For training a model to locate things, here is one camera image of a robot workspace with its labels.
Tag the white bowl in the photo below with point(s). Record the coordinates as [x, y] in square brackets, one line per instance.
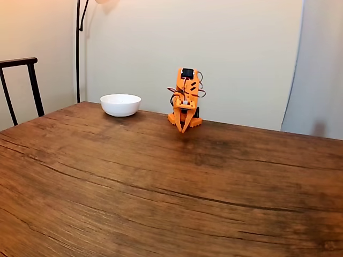
[120, 105]

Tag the white backdrop sheet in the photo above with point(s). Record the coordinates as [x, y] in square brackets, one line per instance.
[241, 48]

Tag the black floor lamp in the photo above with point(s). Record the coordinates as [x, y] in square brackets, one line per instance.
[78, 53]

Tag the black chair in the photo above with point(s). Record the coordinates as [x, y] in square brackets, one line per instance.
[33, 80]

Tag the small black gripper camera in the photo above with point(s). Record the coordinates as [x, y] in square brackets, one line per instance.
[183, 110]

